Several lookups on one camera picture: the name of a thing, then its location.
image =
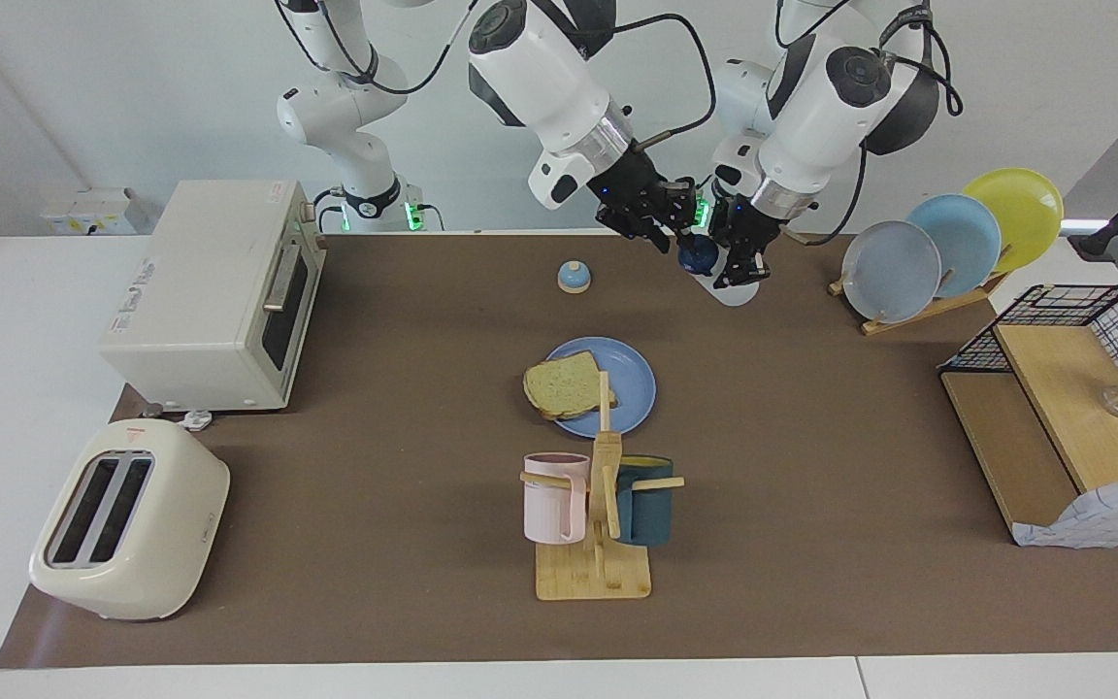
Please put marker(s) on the teal mug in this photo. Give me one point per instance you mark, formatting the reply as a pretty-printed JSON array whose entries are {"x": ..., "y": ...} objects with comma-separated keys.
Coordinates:
[{"x": 651, "y": 510}]

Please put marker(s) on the wooden mug tree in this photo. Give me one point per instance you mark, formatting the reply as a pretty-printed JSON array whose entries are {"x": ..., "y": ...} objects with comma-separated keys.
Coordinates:
[{"x": 593, "y": 578}]

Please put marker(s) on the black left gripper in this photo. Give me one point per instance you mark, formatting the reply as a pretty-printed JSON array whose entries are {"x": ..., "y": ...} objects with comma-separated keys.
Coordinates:
[{"x": 751, "y": 223}]

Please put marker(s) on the pink mug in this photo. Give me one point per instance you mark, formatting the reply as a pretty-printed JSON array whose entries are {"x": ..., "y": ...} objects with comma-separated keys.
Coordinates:
[{"x": 549, "y": 505}]

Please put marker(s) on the light blue plate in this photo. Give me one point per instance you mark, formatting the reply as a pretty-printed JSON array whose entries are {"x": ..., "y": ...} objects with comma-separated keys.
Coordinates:
[{"x": 967, "y": 243}]

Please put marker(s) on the seasoning bottle with navy cap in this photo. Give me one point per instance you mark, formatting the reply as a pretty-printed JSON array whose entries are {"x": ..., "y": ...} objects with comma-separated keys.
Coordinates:
[{"x": 697, "y": 254}]

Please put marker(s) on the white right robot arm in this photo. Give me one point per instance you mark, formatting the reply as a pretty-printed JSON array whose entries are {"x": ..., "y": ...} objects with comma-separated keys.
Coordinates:
[{"x": 540, "y": 78}]

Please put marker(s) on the grey plate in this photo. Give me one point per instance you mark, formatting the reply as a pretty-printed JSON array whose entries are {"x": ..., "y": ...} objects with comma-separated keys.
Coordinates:
[{"x": 894, "y": 277}]

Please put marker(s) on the white toaster oven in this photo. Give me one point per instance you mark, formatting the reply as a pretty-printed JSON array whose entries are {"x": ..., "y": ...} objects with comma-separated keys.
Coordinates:
[{"x": 200, "y": 311}]

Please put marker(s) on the white wall outlet box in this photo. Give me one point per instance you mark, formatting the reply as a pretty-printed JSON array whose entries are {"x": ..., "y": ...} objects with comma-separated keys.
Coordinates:
[{"x": 93, "y": 209}]

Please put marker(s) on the yellow plate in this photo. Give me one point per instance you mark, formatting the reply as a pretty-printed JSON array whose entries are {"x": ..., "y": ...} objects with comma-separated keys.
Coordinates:
[{"x": 1025, "y": 209}]

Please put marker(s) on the toasted bread slice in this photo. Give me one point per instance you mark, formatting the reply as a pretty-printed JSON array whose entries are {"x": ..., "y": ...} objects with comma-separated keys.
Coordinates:
[{"x": 564, "y": 386}]

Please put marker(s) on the cream two-slot toaster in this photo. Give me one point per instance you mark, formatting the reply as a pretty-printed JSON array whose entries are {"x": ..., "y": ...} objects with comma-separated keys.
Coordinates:
[{"x": 171, "y": 524}]

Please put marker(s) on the wooden plate rack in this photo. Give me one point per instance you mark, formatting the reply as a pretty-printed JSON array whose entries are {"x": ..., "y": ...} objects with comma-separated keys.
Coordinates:
[{"x": 928, "y": 313}]

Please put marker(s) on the wooden box with cloth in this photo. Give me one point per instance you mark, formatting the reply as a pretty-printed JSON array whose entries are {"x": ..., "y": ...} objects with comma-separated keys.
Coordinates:
[{"x": 1112, "y": 515}]

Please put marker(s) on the white power plug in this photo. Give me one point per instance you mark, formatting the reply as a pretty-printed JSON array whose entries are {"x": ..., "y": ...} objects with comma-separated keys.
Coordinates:
[{"x": 195, "y": 420}]

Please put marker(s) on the small blue call bell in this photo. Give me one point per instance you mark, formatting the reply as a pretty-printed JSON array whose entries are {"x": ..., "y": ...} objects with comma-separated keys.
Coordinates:
[{"x": 574, "y": 282}]

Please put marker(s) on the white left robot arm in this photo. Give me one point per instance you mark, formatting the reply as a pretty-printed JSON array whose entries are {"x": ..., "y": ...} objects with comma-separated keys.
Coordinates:
[{"x": 811, "y": 107}]

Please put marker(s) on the blue round plate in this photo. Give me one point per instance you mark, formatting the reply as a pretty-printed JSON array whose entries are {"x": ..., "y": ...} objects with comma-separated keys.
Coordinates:
[{"x": 632, "y": 379}]

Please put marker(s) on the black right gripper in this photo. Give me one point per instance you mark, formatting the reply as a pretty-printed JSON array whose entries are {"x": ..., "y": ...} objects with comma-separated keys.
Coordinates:
[{"x": 637, "y": 189}]

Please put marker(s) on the brown table mat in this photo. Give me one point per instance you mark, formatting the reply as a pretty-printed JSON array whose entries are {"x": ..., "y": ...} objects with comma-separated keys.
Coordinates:
[{"x": 404, "y": 320}]

